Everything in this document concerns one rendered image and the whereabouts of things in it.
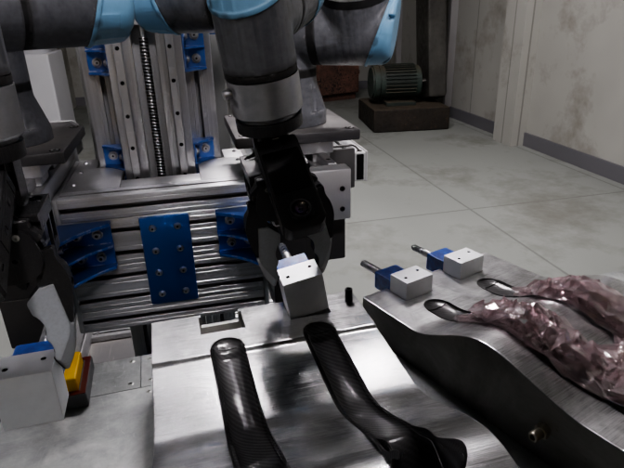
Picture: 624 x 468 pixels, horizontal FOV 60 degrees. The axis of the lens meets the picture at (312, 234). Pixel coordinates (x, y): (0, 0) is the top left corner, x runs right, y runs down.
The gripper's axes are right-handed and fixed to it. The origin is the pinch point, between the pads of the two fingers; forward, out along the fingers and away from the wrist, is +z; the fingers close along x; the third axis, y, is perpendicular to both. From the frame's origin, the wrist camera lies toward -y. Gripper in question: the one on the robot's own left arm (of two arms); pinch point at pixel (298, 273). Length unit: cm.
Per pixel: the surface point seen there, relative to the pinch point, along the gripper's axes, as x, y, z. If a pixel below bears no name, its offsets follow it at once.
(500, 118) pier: -275, 365, 165
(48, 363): 25.6, -12.3, -7.2
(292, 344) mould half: 3.3, -7.7, 3.8
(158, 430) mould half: 18.3, -16.4, 0.8
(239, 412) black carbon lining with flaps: 10.8, -15.8, 2.4
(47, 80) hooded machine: 127, 544, 94
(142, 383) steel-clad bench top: 22.3, 1.3, 11.2
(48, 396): 26.2, -13.9, -4.9
